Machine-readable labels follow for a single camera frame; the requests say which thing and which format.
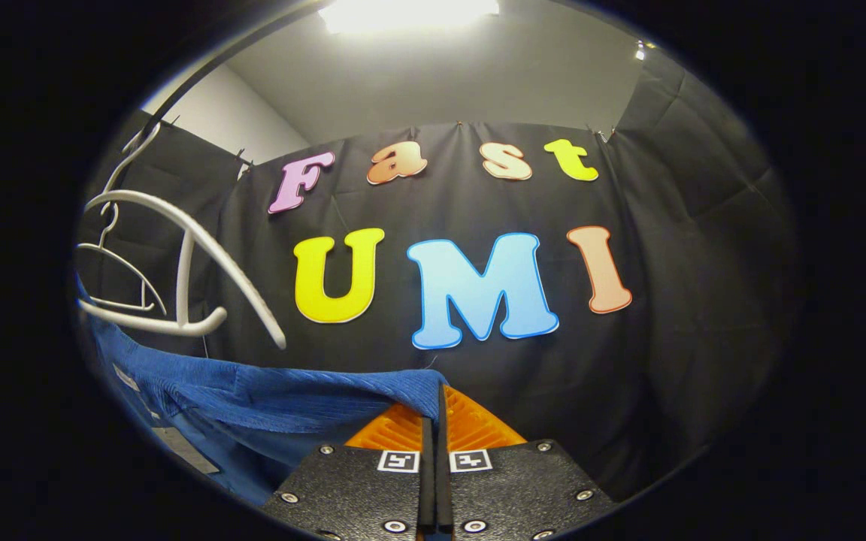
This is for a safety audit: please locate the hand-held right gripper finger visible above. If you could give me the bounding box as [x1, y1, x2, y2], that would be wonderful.
[436, 383, 619, 541]
[260, 402, 436, 541]

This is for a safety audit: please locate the blue corduroy jacket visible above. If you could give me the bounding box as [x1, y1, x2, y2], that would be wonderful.
[76, 278, 449, 508]

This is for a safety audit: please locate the white plastic hanger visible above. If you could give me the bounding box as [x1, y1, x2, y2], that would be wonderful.
[76, 203, 167, 315]
[76, 124, 287, 350]

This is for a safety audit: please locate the black metal clothes rack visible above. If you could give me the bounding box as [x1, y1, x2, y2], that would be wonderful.
[110, 0, 329, 189]

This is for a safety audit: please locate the black backdrop cloth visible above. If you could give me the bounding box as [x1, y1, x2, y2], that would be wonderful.
[76, 49, 802, 504]

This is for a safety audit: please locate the large ceiling light panel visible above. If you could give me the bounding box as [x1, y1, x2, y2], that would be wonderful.
[319, 0, 501, 35]

